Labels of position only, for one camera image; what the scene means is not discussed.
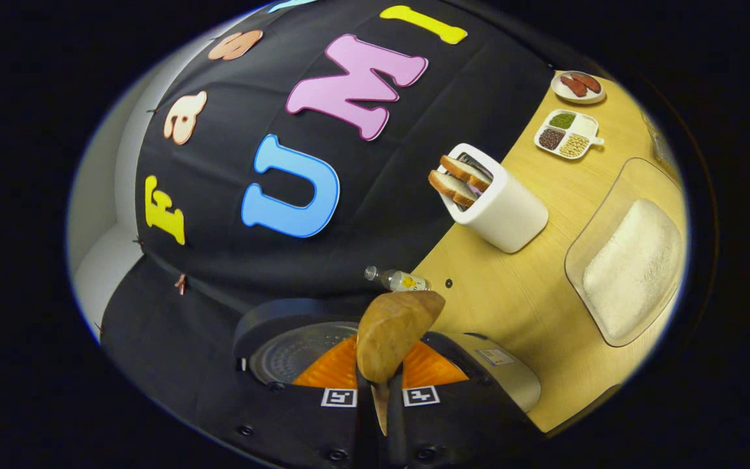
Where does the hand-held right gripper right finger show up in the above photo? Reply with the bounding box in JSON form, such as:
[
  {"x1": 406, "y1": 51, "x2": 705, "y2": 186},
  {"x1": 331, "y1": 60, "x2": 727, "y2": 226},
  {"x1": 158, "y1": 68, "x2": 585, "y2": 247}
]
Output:
[{"x1": 388, "y1": 339, "x2": 545, "y2": 469}]

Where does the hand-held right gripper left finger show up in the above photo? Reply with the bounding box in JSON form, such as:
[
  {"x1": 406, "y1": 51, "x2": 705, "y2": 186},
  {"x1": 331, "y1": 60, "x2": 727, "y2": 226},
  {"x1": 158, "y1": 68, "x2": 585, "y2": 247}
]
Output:
[{"x1": 199, "y1": 335, "x2": 376, "y2": 469}]

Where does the dark blue rice cooker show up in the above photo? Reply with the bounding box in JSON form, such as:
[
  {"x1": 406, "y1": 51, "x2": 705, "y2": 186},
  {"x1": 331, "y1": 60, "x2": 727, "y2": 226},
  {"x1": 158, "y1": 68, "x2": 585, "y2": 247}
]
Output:
[{"x1": 232, "y1": 296, "x2": 542, "y2": 414}]

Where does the wooden spoon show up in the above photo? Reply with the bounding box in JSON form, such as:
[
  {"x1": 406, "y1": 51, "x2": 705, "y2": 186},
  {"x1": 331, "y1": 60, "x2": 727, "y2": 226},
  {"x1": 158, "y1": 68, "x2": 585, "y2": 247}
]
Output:
[{"x1": 355, "y1": 291, "x2": 446, "y2": 437}]

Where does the clear plastic rice container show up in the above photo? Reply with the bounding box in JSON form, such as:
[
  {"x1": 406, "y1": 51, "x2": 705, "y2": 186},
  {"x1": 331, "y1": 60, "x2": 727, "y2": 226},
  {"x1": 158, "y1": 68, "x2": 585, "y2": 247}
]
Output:
[{"x1": 564, "y1": 158, "x2": 687, "y2": 347}]

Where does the small glass bottle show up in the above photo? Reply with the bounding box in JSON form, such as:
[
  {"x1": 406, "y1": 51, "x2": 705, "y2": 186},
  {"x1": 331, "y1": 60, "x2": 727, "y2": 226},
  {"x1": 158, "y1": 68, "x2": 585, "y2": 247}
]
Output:
[{"x1": 365, "y1": 266, "x2": 432, "y2": 292}]

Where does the black backdrop cloth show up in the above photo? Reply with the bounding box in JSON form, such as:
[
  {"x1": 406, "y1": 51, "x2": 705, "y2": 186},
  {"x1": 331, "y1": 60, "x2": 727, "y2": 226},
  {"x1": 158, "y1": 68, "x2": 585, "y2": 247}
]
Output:
[{"x1": 98, "y1": 0, "x2": 558, "y2": 418}]

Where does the white toaster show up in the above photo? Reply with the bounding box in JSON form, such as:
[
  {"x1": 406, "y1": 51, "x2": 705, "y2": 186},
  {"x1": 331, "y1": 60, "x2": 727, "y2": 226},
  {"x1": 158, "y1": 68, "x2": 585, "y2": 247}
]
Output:
[{"x1": 437, "y1": 143, "x2": 549, "y2": 253}]

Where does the white divided bean dish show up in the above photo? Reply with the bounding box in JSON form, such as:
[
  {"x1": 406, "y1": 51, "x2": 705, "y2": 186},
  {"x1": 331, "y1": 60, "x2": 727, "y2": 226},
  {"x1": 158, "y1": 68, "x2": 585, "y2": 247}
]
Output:
[{"x1": 534, "y1": 109, "x2": 605, "y2": 161}]

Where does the round white plate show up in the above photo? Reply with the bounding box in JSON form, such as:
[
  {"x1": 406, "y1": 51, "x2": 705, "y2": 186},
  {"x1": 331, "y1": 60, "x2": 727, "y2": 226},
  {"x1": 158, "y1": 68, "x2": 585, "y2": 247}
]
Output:
[{"x1": 551, "y1": 70, "x2": 607, "y2": 105}]

